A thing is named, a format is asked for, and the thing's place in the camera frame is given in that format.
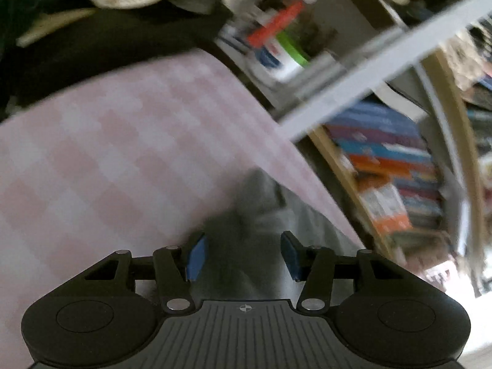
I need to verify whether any grey garment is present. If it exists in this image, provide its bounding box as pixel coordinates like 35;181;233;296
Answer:
188;168;366;301

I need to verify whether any black case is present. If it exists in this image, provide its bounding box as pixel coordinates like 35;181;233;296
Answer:
0;2;233;114

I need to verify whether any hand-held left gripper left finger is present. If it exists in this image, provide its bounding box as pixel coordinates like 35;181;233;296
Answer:
82;231;210;314

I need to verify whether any red flat box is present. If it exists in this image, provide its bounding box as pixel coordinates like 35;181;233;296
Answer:
247;0;309;48

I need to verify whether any row of colourful books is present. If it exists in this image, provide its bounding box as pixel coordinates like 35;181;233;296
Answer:
325;100;448;237

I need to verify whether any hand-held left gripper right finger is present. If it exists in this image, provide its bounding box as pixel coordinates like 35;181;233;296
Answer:
280;231;408;312

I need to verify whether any wooden bookshelf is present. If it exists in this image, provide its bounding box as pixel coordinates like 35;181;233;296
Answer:
215;0;492;296

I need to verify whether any pink checkered printed table mat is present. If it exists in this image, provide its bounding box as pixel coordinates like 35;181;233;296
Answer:
0;48;366;369

